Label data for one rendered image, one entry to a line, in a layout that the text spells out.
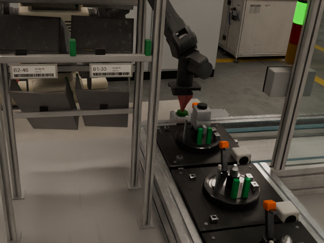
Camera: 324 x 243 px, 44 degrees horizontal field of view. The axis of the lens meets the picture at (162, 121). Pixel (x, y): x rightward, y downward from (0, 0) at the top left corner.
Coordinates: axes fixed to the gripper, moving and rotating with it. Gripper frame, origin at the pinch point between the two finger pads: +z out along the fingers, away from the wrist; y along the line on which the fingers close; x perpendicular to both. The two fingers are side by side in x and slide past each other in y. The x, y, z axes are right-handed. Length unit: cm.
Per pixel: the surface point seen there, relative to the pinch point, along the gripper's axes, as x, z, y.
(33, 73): -44, -30, -46
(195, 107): -21.6, -10.5, -3.3
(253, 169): -38.4, 1.0, 9.1
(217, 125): -12.2, 0.9, 8.6
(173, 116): -1.2, 2.2, -3.4
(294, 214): -59, -1, 9
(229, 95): 233, 99, 130
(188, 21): 284, 33, 94
